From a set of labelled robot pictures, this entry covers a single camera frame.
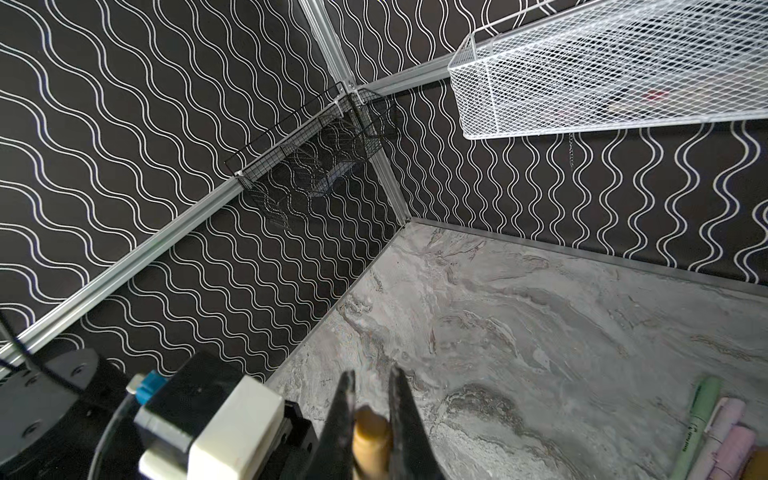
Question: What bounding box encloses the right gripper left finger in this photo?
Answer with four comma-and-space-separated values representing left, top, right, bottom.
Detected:
303, 370, 356, 479

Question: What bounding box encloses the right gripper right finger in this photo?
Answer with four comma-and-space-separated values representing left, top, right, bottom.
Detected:
388, 366, 445, 479

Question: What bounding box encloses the brown pen cap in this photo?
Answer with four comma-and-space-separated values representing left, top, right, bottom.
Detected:
352, 405, 392, 479

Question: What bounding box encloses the green pen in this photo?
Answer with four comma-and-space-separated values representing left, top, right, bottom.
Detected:
668, 376, 722, 480

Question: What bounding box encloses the white pink pen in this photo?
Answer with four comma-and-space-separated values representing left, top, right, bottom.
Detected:
687, 397, 746, 480

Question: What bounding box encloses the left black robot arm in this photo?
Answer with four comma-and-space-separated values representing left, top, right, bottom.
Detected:
1, 349, 129, 479

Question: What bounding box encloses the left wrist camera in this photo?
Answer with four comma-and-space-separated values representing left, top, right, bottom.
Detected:
130, 352, 318, 479

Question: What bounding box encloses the black wire mesh basket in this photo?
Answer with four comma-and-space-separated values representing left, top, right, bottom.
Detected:
224, 82, 402, 229

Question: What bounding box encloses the white wire mesh basket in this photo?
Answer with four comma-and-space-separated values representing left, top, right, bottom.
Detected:
447, 1, 767, 140

